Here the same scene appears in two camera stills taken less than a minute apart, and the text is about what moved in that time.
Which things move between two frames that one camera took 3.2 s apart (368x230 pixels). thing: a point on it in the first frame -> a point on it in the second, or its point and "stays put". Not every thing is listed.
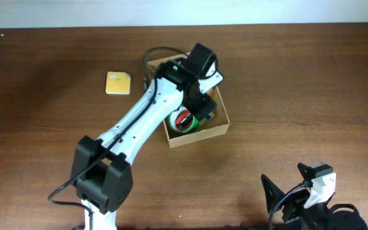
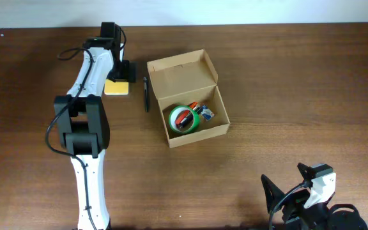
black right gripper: x=291 y=200 stays put
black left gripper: x=203 y=108 -> x=122 y=74
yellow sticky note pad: x=117 y=82 stays put
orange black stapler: x=183 y=118 stays put
